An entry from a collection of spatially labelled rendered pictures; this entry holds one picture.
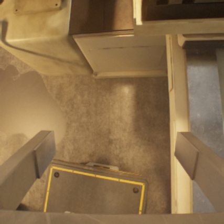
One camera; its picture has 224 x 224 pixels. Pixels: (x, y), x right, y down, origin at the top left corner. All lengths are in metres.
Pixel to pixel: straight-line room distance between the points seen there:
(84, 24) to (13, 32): 0.48
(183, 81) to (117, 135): 0.83
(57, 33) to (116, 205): 1.14
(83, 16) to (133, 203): 1.19
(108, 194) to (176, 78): 0.83
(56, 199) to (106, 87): 0.98
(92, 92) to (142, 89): 0.46
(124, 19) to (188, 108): 0.61
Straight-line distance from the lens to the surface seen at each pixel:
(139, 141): 1.41
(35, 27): 1.21
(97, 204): 1.20
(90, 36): 1.05
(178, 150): 0.17
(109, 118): 1.43
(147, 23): 0.62
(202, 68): 0.79
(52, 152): 0.16
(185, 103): 0.75
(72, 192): 1.23
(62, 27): 1.11
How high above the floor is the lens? 1.41
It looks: 79 degrees down
